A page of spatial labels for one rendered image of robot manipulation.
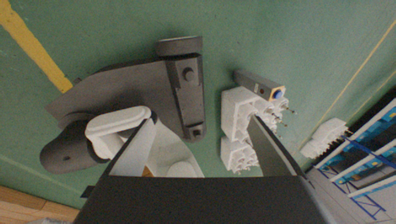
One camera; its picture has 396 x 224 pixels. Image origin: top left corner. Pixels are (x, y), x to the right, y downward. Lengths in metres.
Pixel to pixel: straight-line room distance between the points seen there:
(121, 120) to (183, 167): 0.26
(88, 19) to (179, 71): 0.41
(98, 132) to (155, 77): 0.27
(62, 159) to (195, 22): 0.74
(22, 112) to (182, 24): 0.91
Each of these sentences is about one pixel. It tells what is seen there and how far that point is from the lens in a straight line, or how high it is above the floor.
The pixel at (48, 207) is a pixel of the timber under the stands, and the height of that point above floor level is 0.05.
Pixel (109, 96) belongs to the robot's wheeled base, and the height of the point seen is 0.17.
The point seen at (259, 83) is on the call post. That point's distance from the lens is 0.63.
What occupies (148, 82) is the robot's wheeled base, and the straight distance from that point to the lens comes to 0.49.
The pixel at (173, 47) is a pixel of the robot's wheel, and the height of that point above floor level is 0.19.
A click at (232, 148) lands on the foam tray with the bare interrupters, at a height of 0.15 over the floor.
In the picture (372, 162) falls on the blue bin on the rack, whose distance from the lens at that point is 5.80.
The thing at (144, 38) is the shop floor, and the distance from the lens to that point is 0.63.
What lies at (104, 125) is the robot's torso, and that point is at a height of 0.32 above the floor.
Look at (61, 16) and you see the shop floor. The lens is 0.72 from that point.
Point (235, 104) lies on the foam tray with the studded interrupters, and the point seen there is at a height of 0.18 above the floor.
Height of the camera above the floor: 0.63
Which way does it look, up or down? 51 degrees down
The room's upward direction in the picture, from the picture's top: 152 degrees clockwise
